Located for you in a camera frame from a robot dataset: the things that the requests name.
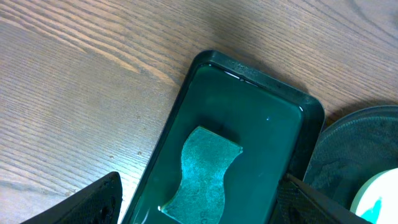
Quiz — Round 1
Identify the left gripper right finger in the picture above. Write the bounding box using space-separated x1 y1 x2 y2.
269 174 368 224

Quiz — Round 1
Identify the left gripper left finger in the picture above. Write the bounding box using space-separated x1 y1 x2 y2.
22 172 123 224

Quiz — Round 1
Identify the mint green plate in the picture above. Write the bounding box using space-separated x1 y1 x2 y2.
350 168 398 224

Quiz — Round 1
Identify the green scrub sponge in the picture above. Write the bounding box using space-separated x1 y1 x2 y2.
161 126 243 224

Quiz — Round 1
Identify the black rectangular tray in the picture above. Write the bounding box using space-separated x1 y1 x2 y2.
123 50 325 223

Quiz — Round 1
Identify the round black tray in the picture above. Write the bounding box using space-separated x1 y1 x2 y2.
303 106 397 208

